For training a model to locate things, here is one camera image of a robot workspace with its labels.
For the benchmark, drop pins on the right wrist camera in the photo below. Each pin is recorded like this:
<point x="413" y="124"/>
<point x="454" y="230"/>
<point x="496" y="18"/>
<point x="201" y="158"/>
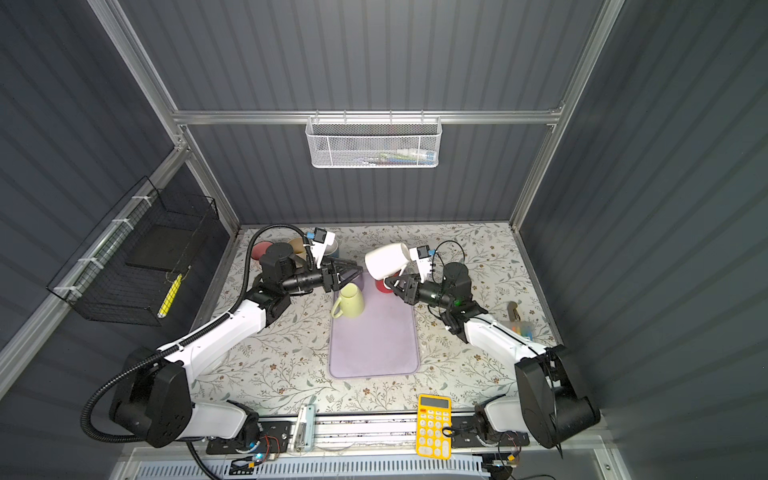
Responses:
<point x="422" y="256"/>

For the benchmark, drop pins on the beige speckled mug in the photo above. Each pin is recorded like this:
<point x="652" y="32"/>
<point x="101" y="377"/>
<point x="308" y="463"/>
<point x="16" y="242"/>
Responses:
<point x="297" y="245"/>

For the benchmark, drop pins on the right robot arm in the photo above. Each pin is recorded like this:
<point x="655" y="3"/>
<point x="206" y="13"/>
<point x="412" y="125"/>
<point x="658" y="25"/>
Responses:
<point x="552" y="402"/>

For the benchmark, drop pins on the pink ghost mug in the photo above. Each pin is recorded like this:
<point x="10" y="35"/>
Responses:
<point x="259" y="249"/>

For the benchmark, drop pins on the lavender tray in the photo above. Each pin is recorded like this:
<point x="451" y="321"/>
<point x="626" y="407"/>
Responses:
<point x="381" y="341"/>

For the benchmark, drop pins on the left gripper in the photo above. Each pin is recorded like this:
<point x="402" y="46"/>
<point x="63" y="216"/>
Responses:
<point x="333" y="282"/>

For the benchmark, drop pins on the yellow calculator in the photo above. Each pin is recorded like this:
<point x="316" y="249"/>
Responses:
<point x="434" y="414"/>

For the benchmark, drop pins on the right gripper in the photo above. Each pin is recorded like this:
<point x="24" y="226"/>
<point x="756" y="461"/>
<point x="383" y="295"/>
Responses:
<point x="410" y="295"/>

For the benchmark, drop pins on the items in white basket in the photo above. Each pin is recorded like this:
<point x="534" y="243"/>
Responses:
<point x="402" y="157"/>

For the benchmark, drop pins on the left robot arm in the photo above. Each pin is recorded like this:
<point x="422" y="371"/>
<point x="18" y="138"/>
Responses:
<point x="151" y="399"/>

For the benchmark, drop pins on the lavender mug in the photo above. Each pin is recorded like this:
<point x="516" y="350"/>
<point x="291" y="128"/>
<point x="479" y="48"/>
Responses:
<point x="358" y="272"/>

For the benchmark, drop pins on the white mug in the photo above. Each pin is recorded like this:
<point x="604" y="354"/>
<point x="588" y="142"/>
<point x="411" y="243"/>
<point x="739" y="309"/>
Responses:
<point x="388" y="260"/>

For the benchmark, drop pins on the white wire basket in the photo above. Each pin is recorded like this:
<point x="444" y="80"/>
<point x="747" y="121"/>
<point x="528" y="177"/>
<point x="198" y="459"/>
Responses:
<point x="336" y="145"/>

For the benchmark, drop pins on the red mug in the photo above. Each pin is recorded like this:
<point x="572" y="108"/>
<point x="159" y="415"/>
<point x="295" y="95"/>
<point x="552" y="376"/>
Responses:
<point x="384" y="285"/>

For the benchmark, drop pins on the black wire basket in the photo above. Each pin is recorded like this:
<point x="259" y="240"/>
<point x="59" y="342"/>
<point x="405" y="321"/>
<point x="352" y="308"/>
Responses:
<point x="134" y="270"/>

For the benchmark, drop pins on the yellow marker in basket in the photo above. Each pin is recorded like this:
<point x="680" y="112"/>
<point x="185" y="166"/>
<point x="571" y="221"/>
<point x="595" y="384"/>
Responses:
<point x="170" y="297"/>

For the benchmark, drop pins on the green mug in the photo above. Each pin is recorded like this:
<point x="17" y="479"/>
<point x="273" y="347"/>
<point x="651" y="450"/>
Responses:
<point x="349" y="302"/>

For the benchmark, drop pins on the blue mug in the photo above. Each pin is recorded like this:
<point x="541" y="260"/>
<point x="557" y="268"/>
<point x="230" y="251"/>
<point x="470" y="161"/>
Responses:
<point x="332" y="249"/>

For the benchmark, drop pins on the black pad in basket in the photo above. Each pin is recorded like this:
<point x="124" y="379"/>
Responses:
<point x="166" y="249"/>

